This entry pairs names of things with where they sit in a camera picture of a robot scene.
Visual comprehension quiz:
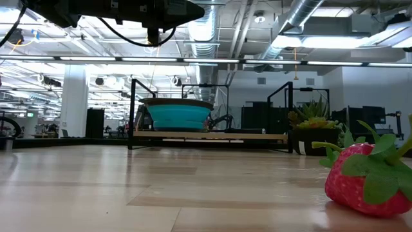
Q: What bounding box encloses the red toy strawberry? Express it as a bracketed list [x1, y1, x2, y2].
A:
[311, 140, 344, 169]
[324, 113, 412, 218]

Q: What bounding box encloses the LED light bar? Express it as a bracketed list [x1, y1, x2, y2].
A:
[0, 54, 412, 68]

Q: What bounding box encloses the black metal frame stand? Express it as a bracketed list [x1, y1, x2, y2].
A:
[285, 86, 331, 112]
[181, 83, 230, 113]

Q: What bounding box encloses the black cabinet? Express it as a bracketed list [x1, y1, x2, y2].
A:
[85, 108, 106, 139]

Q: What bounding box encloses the potted succulent plant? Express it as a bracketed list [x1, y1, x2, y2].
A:
[287, 95, 344, 157]

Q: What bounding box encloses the black ceiling camera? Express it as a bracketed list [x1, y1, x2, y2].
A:
[6, 28, 25, 45]

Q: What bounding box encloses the black aluminium rig frame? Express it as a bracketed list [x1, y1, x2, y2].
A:
[0, 137, 294, 155]

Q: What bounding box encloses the black background workstation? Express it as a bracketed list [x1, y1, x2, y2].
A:
[330, 105, 404, 141]

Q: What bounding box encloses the white square pillar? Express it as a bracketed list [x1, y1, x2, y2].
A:
[59, 66, 89, 139]

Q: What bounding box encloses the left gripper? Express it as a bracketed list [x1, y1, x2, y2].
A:
[96, 0, 205, 32]

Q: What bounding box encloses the black background monitor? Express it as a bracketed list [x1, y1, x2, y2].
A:
[134, 102, 152, 131]

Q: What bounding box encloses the blue collapsible bowl grey rim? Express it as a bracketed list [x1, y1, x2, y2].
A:
[138, 97, 216, 132]

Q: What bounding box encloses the hanging pull cord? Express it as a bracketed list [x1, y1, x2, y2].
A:
[292, 47, 299, 81]

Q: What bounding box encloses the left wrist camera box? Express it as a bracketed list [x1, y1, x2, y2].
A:
[147, 27, 160, 46]

